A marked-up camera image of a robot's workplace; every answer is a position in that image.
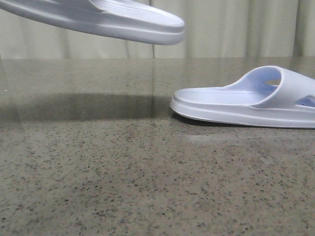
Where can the light blue slipper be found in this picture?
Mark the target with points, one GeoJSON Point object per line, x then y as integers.
{"type": "Point", "coordinates": [122, 19]}
{"type": "Point", "coordinates": [268, 96]}

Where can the beige background curtain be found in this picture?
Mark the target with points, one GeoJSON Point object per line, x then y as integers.
{"type": "Point", "coordinates": [214, 28]}

